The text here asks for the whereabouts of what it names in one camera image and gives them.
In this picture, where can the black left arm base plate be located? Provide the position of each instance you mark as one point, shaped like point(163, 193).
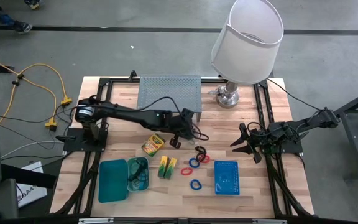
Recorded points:
point(71, 143)

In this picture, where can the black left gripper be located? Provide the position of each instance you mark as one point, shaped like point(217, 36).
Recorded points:
point(182, 129)

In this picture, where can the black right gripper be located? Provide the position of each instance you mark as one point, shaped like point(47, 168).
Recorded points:
point(266, 138)

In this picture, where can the white printed cardboard box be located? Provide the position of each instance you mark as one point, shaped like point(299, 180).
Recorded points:
point(31, 194)

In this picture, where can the person's leg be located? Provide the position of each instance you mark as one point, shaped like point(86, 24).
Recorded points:
point(22, 27)

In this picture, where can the teal flat tray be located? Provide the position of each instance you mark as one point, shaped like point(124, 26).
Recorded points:
point(112, 180)

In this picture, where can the teal plastic storage bin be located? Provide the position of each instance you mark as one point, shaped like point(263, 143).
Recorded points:
point(147, 174)

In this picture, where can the clear glass light bulb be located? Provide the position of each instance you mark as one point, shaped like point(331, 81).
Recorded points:
point(213, 92)

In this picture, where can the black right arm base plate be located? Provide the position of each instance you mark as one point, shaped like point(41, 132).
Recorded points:
point(295, 146)

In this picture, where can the silver table lamp white shade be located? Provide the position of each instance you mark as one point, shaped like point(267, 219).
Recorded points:
point(247, 46)

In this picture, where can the large yellow green crayon box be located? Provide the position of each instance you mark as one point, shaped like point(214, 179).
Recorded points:
point(152, 145)

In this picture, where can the black flat bar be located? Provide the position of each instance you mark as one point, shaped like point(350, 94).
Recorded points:
point(26, 175)

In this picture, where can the grey perforated metal shelf riser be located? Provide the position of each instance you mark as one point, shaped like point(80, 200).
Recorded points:
point(169, 90)

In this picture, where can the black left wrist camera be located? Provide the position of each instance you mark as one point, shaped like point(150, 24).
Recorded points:
point(188, 113)

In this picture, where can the black spiral coil wristband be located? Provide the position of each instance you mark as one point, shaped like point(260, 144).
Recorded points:
point(197, 158)
point(200, 147)

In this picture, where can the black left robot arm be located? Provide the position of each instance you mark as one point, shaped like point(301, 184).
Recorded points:
point(129, 113)

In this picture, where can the silver metal bracket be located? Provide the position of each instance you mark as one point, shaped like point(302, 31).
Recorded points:
point(95, 220)
point(269, 221)

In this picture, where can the black aluminium table frame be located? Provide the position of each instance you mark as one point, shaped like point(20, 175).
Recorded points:
point(103, 82)

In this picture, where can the blue plastic mesh basket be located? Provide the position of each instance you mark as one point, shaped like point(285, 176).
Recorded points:
point(227, 177)

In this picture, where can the person's foot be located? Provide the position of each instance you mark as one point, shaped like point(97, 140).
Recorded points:
point(33, 3)

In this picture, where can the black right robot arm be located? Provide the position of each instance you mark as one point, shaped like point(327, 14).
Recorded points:
point(309, 123)

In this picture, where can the black metal stand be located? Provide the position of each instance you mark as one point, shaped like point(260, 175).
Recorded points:
point(356, 137)

